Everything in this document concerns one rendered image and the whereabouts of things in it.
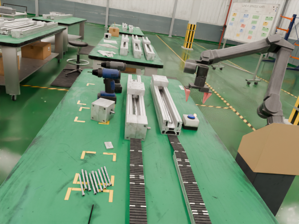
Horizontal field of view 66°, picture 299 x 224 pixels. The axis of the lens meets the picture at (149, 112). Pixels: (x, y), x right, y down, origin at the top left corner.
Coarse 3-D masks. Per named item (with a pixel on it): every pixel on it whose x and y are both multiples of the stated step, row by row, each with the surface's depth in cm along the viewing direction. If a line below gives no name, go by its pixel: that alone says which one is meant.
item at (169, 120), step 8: (152, 88) 177; (152, 96) 172; (160, 96) 150; (168, 96) 153; (160, 104) 137; (168, 104) 147; (160, 112) 132; (168, 112) 135; (176, 112) 130; (160, 120) 129; (168, 120) 119; (176, 120) 122; (160, 128) 125; (168, 128) 121; (176, 128) 121
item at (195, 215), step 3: (192, 213) 72; (195, 213) 71; (198, 213) 72; (201, 213) 72; (204, 213) 72; (207, 213) 72; (195, 216) 70; (198, 216) 70; (201, 216) 71; (204, 216) 71; (207, 216) 71
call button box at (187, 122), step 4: (184, 116) 133; (196, 116) 136; (184, 120) 131; (188, 120) 129; (192, 120) 129; (196, 120) 130; (184, 124) 130; (188, 124) 130; (192, 124) 130; (196, 124) 130; (184, 128) 131; (188, 128) 131; (192, 128) 131; (196, 128) 131
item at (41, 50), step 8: (112, 32) 464; (24, 48) 423; (32, 48) 425; (40, 48) 427; (48, 48) 463; (0, 56) 334; (24, 56) 429; (32, 56) 430; (40, 56) 432; (0, 64) 319; (0, 72) 323
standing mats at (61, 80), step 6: (84, 48) 706; (90, 48) 721; (66, 66) 496; (72, 66) 502; (84, 66) 517; (66, 72) 454; (60, 78) 417; (66, 78) 422; (72, 78) 427; (168, 78) 533; (174, 78) 541; (54, 84) 382; (60, 84) 386; (66, 84) 392; (72, 84) 397
